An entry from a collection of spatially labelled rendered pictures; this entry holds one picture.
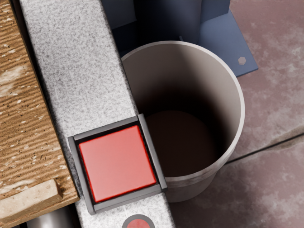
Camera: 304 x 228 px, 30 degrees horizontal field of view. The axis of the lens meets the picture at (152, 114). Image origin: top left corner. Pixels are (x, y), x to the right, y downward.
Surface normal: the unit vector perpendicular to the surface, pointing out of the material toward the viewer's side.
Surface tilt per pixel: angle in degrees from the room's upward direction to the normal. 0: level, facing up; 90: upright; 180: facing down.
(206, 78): 87
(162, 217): 0
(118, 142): 0
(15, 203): 9
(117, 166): 0
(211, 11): 90
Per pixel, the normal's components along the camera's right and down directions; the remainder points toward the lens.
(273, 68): -0.04, -0.33
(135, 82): 0.55, 0.76
